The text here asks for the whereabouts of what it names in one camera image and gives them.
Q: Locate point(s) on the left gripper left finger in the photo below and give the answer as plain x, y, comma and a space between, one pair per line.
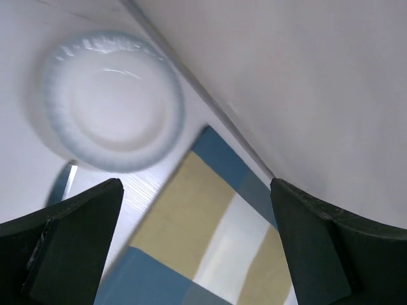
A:
57, 254

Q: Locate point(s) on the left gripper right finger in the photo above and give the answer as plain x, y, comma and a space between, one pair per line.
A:
335, 256

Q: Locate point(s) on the silver knife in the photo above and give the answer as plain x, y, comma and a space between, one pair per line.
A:
62, 183

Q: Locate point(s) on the blue beige cloth placemat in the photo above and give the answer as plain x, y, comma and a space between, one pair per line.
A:
209, 238

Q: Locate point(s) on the white blue-rimmed plate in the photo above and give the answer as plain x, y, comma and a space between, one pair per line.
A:
113, 101

